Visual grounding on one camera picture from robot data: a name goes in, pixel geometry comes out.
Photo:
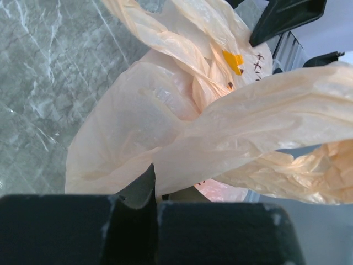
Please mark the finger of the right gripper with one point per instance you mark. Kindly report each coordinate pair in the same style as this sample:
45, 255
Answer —
281, 16
323, 60

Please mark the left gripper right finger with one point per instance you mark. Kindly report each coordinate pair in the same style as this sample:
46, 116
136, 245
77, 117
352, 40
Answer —
226, 233

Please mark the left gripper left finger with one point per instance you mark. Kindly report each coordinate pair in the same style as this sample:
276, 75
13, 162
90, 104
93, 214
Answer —
81, 229

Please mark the orange plastic bag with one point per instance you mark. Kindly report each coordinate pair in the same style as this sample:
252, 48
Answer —
203, 104

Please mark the aluminium rail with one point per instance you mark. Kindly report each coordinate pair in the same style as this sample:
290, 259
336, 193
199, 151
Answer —
288, 54

